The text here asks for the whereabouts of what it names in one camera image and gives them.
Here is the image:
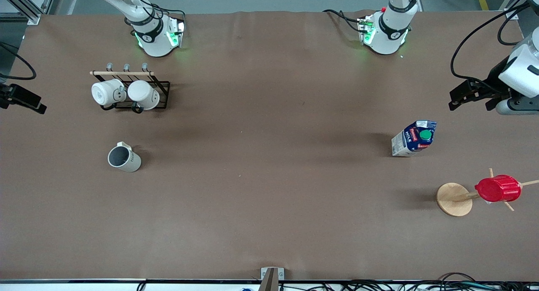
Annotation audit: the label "blue white milk carton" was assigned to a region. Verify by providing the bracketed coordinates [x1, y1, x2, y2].
[391, 120, 438, 158]

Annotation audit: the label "ribbed grey mug HOME print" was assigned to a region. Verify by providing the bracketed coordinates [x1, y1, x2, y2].
[107, 141, 142, 173]

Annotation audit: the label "red plastic cup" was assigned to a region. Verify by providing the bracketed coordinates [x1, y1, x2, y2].
[475, 175, 522, 203]

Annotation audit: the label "white ribbed mug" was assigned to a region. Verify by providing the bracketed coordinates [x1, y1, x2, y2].
[91, 79, 127, 107]
[127, 80, 160, 111]

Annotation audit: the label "wooden mug tree stand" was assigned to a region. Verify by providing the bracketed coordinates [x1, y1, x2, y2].
[436, 168, 539, 217]

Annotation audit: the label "brown table cover sheet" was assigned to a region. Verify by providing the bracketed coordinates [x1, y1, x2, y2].
[0, 10, 539, 282]

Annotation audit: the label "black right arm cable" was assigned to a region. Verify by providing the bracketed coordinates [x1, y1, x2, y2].
[0, 42, 37, 80]

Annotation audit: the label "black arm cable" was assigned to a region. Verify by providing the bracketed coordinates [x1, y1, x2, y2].
[450, 3, 532, 82]
[0, 42, 37, 80]

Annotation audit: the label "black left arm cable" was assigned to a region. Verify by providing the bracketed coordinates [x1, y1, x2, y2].
[450, 3, 532, 82]

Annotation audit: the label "aluminium frame profile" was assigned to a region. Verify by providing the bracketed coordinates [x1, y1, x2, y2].
[0, 0, 58, 25]

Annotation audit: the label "black wire mug rack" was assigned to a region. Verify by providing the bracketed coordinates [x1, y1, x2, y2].
[90, 63, 171, 114]

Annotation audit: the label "black left base cable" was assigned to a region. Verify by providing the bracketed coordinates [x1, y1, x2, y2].
[323, 9, 368, 33]

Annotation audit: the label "black base cable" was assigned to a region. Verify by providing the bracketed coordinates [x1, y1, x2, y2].
[323, 9, 368, 33]
[126, 0, 187, 23]

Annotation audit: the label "black right base cable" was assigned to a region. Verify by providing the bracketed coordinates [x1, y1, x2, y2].
[126, 0, 187, 23]

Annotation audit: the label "black cable loop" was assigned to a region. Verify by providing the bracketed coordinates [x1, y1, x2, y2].
[438, 272, 477, 284]

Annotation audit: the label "tangled black floor cables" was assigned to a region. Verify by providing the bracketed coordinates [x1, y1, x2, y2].
[278, 279, 539, 291]

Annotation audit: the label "metal bracket with post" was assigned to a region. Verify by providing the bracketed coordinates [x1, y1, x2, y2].
[257, 267, 285, 291]

